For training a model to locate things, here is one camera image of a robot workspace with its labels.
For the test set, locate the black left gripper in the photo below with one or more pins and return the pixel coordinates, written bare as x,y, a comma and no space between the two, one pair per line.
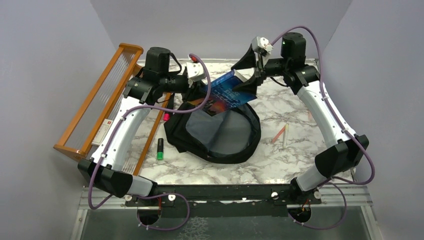
186,84

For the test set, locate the white red small box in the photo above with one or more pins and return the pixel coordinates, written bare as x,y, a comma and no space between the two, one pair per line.
102,132

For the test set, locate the orange pencil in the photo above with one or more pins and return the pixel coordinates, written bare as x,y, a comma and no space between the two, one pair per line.
278,134

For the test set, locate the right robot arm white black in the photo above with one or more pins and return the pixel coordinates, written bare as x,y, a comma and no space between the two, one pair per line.
345,148

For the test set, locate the green black marker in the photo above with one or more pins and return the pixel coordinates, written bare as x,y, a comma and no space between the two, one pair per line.
160,149

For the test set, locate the black student backpack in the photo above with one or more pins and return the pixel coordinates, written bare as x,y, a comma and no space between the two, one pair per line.
230,137

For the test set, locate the orange wooden rack shelf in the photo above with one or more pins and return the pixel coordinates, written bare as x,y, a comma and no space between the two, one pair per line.
102,102

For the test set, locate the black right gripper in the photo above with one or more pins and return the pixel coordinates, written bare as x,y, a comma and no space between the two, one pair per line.
248,61

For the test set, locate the blue Jane Eyre book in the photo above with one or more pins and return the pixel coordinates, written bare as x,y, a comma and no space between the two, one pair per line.
222,96

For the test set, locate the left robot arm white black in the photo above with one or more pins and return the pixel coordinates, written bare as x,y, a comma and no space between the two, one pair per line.
103,170

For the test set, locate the white pencil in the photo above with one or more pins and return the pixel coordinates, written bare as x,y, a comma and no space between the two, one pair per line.
285,135

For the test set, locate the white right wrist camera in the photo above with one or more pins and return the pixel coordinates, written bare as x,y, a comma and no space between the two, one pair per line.
261,46

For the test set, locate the pink black marker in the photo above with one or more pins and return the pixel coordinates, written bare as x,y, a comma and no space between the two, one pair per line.
167,114

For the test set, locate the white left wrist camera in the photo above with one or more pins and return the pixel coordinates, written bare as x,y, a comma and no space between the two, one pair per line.
195,71

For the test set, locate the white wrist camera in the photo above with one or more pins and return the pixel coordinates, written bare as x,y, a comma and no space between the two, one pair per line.
195,71
261,46

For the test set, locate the black metal base rail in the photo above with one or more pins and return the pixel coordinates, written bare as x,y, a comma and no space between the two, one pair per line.
221,200

